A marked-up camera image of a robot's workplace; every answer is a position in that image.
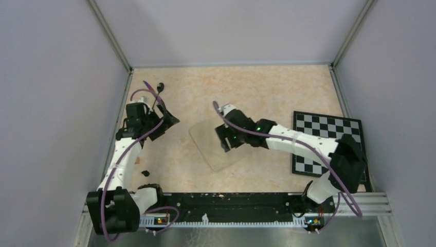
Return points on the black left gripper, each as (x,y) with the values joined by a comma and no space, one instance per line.
(169,121)

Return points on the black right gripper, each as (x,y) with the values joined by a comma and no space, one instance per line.
(224,131)

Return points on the cream cloth napkin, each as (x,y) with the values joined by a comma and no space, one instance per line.
(209,145)

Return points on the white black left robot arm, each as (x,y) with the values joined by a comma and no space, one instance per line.
(119,180)

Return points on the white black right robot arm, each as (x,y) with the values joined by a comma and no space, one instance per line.
(344,159)

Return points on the black spoon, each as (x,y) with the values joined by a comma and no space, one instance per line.
(160,87)

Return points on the iridescent purple knife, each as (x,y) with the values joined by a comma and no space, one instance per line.
(148,85)

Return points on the small black object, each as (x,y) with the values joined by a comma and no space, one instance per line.
(145,173)

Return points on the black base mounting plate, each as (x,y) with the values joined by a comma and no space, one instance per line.
(242,207)

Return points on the black white checkerboard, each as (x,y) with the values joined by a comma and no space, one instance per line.
(326,126)

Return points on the aluminium front rail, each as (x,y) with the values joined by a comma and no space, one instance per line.
(153,220)

